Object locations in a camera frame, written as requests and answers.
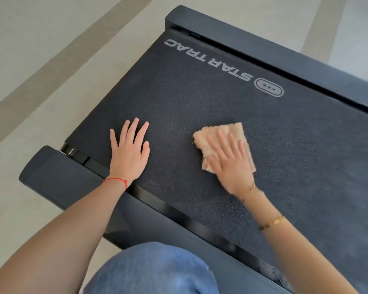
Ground person's right forearm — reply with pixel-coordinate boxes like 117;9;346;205
242;186;359;294

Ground person's blue jeans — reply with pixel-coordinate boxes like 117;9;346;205
83;241;220;294

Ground black treadmill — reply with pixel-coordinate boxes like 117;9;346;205
18;5;368;294

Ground person's left hand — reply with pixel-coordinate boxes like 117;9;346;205
109;118;150;184

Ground beige cleaning cloth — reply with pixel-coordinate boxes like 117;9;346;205
192;122;257;174

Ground person's left forearm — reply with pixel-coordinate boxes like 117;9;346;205
0;180;127;294

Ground red string bracelet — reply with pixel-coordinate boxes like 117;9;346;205
103;177;128;191

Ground gold bangle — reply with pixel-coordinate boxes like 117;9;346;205
258;215;286;231

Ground person's right hand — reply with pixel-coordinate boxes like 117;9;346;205
206;130;257;198

